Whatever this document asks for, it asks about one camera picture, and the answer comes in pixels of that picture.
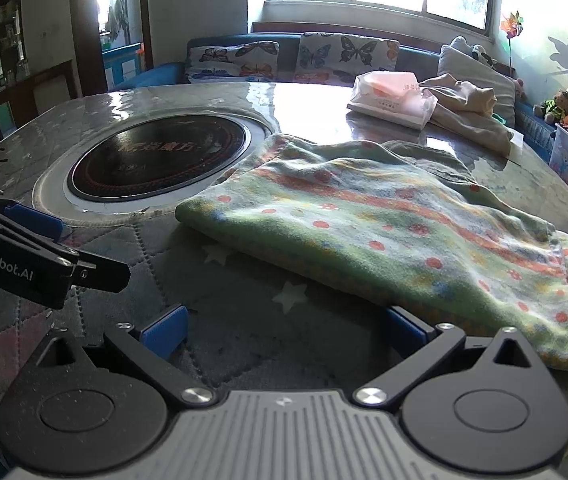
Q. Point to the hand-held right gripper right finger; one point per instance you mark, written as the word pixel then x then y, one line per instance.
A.
pixel 406 327

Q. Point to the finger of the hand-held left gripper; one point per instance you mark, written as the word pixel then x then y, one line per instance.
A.
pixel 34 221
pixel 104 275

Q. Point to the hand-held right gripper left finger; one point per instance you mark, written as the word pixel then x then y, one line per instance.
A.
pixel 164 332

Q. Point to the green floral striped garment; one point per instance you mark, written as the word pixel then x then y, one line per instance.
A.
pixel 363 240

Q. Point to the hanging clothes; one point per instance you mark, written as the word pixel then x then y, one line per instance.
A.
pixel 118 15

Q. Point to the round black induction cooker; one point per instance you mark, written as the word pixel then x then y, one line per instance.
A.
pixel 159 155

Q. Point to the dark wooden display cabinet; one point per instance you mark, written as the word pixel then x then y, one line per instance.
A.
pixel 9 50

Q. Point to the blue counter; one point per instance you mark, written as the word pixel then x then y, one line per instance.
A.
pixel 121 65

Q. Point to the beige crumpled cloth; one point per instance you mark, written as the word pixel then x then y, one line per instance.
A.
pixel 468 110

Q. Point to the pink white tissue pack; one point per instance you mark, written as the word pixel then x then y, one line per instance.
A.
pixel 388 97

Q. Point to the butterfly print cushion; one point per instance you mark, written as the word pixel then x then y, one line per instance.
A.
pixel 234 62
pixel 348 57

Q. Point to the grey cushion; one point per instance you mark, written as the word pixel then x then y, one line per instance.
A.
pixel 486 75

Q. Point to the blue bench sofa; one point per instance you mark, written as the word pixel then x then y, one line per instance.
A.
pixel 416 62

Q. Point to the brown teddy bear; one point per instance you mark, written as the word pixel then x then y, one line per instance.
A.
pixel 558 105

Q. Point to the black white plush toy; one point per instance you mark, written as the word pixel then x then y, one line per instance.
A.
pixel 473 50

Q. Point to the colourful pinwheel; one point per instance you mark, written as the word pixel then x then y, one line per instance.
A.
pixel 511 25

